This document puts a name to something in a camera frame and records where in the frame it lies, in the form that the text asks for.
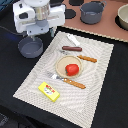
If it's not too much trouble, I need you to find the wooden handled knife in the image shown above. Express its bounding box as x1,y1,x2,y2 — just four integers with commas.
59,49,98,64

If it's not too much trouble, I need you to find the grey cooking pot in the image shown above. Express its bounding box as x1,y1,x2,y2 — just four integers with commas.
80,1,107,24

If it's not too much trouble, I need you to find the wooden handled fork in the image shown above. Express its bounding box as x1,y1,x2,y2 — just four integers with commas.
46,71,86,89

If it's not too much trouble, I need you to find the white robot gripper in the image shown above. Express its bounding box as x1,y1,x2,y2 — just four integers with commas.
13,2,65,37

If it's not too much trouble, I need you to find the red toy tomato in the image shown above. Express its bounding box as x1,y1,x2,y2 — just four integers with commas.
65,64,79,76

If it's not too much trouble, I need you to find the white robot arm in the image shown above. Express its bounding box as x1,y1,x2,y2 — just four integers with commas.
13,0,65,36

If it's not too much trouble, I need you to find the tan wooden plate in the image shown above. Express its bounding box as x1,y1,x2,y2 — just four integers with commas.
55,55,83,78

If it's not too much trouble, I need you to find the beige bowl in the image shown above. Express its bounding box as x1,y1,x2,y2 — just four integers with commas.
118,4,128,30

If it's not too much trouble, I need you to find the beige woven placemat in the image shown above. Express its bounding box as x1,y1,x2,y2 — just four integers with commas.
14,32,114,128

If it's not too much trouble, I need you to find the grey frying pan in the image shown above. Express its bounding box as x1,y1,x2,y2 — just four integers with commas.
18,37,43,58

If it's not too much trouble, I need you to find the brown toy sausage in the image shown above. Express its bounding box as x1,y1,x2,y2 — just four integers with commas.
62,46,82,52

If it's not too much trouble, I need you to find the yellow butter box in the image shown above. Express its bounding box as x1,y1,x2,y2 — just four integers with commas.
38,82,60,102

